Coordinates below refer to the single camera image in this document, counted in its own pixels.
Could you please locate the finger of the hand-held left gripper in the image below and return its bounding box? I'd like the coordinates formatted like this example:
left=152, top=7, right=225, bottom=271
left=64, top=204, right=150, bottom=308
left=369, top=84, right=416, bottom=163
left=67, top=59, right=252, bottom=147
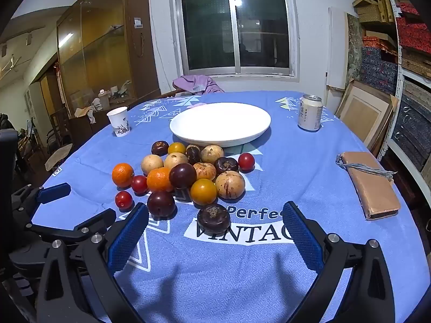
left=25, top=208, right=117, bottom=243
left=11, top=182, right=72, bottom=229

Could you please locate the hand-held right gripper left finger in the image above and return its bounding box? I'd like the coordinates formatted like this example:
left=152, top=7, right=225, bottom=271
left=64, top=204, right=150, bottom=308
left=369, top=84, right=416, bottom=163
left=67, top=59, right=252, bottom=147
left=35, top=202, right=149, bottom=323

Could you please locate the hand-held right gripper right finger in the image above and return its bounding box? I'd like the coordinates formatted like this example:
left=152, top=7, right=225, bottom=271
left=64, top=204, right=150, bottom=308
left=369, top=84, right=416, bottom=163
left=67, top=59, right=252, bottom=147
left=282, top=201, right=396, bottom=323

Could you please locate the red cherry tomato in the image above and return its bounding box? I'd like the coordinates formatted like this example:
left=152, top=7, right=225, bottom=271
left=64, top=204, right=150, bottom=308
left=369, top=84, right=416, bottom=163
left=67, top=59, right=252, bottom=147
left=238, top=153, right=255, bottom=171
left=131, top=175, right=149, bottom=195
left=115, top=191, right=133, bottom=209

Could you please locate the dark purple plum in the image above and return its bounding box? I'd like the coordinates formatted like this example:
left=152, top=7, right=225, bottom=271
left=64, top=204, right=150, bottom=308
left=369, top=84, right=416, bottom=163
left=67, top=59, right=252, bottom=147
left=147, top=191, right=176, bottom=218
left=169, top=163, right=197, bottom=189

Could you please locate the beige round fruit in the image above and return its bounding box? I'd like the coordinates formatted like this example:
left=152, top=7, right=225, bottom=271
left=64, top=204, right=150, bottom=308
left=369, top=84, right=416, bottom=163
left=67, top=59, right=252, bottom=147
left=164, top=152, right=189, bottom=169
left=201, top=145, right=224, bottom=164
left=141, top=154, right=164, bottom=175

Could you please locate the large dark mangosteen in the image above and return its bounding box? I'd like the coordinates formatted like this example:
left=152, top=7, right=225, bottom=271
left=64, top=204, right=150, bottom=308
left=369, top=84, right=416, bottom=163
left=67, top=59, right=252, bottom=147
left=197, top=204, right=231, bottom=237

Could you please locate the large speckled beige fruit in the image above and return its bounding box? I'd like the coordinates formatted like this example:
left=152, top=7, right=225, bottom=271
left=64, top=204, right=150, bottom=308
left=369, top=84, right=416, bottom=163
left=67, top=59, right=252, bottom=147
left=215, top=171, right=246, bottom=200

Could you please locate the small dark mangosteen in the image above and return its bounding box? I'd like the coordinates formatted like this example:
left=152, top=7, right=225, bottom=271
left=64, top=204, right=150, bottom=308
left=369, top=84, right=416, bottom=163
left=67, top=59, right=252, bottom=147
left=151, top=140, right=169, bottom=157

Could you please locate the speckled peach-coloured fruit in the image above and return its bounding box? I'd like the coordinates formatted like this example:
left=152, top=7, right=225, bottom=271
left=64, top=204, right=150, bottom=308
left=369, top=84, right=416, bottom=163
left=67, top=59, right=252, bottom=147
left=193, top=162, right=217, bottom=181

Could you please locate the white round plate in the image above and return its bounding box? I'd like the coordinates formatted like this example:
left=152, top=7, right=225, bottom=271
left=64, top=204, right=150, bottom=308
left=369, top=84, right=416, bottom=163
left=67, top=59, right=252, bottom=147
left=169, top=103, right=272, bottom=148

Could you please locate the black bulky object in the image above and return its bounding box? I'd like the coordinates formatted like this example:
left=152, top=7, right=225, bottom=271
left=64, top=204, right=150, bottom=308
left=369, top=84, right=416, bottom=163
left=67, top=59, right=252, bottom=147
left=0, top=128, right=19, bottom=196

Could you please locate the dark wooden chair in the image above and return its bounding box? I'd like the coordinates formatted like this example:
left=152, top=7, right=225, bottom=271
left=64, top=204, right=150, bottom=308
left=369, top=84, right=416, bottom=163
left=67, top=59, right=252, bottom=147
left=45, top=108, right=73, bottom=155

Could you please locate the tan pouch with tassel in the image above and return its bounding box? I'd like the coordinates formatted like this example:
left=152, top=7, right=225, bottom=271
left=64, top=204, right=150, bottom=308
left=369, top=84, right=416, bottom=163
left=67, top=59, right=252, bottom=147
left=336, top=151, right=402, bottom=221

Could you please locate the white crumpled bag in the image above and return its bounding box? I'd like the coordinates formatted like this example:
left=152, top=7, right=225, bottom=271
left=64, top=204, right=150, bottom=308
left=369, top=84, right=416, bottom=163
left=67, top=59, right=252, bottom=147
left=75, top=97, right=103, bottom=123

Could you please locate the white printed paper cup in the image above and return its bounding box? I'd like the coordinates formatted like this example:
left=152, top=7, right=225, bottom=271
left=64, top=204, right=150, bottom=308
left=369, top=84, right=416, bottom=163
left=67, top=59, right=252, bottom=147
left=107, top=107, right=130, bottom=137

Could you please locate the white beverage can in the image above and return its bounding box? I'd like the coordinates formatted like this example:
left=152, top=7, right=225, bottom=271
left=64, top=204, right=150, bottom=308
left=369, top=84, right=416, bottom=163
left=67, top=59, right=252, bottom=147
left=298, top=94, right=324, bottom=132

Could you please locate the brown wooden chair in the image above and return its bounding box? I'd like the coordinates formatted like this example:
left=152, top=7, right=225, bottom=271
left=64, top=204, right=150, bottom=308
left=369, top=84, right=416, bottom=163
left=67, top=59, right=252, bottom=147
left=161, top=87, right=192, bottom=99

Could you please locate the wooden glass display cabinet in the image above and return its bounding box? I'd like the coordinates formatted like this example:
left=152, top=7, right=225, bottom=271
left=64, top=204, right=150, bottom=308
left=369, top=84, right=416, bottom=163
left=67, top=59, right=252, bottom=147
left=55, top=0, right=162, bottom=118

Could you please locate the stack of dark patterned boxes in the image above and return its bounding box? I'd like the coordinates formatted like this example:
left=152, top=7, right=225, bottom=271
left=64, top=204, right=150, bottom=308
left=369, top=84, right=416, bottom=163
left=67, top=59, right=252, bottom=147
left=391, top=94, right=431, bottom=172

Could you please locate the purple garment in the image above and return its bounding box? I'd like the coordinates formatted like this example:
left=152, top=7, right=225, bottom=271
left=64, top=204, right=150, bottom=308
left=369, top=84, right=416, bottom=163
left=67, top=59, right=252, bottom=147
left=172, top=75, right=225, bottom=95

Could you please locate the white metal shelf rack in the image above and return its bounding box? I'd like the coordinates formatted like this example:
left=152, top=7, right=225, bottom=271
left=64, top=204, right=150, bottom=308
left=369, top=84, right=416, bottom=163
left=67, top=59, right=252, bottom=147
left=380, top=0, right=431, bottom=209

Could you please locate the stack of blue patterned boxes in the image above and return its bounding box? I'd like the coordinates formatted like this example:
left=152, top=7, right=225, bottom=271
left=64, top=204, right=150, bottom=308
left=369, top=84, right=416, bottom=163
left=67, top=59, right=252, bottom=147
left=360, top=45, right=399, bottom=95

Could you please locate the white leaning board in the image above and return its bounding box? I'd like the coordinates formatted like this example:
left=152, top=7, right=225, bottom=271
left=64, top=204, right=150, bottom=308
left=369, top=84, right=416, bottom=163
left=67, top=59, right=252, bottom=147
left=328, top=7, right=349, bottom=90

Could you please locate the green marbled panel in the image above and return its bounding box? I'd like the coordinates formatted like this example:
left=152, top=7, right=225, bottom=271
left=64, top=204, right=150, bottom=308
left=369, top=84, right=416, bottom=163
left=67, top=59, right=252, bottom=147
left=347, top=12, right=366, bottom=90

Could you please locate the sliding glass window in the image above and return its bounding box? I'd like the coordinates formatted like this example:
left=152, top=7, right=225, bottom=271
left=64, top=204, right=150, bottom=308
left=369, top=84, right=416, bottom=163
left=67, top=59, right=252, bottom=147
left=168, top=0, right=300, bottom=83

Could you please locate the stack of red patterned boxes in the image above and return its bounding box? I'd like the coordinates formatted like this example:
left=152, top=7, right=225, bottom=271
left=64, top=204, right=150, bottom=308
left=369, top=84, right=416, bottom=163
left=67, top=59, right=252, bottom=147
left=394, top=2, right=431, bottom=54

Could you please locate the stack of tan woven boxes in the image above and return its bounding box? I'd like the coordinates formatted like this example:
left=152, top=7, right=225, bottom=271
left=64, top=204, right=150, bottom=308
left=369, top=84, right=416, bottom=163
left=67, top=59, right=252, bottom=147
left=352, top=0, right=403, bottom=24

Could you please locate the wooden picture frame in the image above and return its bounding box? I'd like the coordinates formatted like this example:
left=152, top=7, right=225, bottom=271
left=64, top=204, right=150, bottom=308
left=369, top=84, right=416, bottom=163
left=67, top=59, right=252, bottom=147
left=335, top=78, right=394, bottom=145

